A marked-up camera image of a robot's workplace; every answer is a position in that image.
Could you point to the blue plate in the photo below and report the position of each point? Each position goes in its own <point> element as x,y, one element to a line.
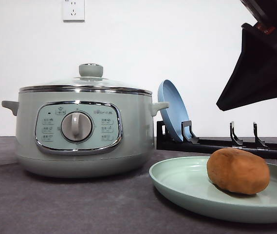
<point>177,112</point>

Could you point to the green plate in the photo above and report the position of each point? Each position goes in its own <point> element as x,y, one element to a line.
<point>187,180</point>

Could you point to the glass steamer lid green knob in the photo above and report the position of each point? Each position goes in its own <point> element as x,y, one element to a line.
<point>90,80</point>

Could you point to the brown potato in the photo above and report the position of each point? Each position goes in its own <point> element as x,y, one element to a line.
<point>238,171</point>

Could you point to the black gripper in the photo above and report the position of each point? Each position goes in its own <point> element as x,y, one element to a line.
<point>255,76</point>

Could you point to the white wall socket left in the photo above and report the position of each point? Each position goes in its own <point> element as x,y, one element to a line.
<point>73,11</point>

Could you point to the green electric steamer pot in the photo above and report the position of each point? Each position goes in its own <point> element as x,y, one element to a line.
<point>84,131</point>

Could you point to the black dish rack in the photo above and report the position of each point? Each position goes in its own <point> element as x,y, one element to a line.
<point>190,143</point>

